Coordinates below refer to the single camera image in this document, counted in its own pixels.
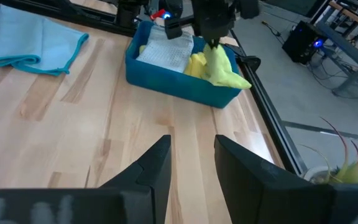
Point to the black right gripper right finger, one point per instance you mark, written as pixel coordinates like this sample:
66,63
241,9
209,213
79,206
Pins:
247,186

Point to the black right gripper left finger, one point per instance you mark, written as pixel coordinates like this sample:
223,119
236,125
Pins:
154,174

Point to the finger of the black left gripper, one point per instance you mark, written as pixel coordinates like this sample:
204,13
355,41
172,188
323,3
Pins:
217,42
212,42

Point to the lime green microfiber towel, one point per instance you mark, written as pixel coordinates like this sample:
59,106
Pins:
219,68

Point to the grey microfiber towel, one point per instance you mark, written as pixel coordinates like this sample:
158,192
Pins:
166,51

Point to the light blue teal-edged towel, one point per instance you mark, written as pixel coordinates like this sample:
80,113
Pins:
26,40

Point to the red bar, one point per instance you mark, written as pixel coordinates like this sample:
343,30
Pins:
158,14

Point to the teal plastic bin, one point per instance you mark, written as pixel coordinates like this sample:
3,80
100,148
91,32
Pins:
166,82

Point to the black device with blue light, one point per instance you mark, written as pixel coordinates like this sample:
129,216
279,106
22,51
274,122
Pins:
300,40

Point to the succulent in patterned pot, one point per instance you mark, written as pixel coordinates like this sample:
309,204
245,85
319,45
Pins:
353,171

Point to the black aluminium table frame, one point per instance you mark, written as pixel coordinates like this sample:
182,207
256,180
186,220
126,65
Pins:
269,115

